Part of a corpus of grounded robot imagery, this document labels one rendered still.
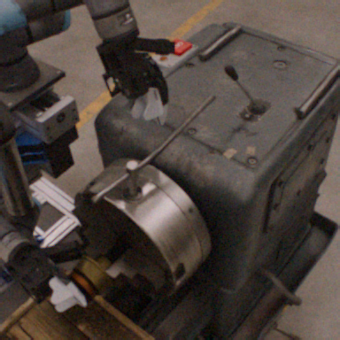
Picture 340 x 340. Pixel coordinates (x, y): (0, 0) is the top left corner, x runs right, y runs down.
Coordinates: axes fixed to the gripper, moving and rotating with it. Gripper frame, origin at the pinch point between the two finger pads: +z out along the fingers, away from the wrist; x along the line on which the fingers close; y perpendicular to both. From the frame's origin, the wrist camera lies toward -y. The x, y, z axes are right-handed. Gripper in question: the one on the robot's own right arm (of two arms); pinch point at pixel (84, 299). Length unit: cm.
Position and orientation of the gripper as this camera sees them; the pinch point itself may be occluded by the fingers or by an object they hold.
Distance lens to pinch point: 95.7
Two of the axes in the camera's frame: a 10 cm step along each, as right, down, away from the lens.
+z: 7.1, 4.8, -5.2
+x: -1.3, -6.3, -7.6
